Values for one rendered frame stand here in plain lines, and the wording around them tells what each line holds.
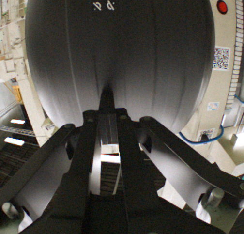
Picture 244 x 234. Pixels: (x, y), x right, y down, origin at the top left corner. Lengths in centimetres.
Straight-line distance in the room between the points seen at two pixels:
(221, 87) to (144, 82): 38
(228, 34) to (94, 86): 43
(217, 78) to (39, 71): 47
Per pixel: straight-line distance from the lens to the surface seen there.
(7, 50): 492
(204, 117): 55
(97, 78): 19
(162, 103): 22
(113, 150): 88
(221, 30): 50
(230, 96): 60
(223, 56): 51
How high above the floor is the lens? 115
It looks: 29 degrees up
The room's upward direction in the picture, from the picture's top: 177 degrees clockwise
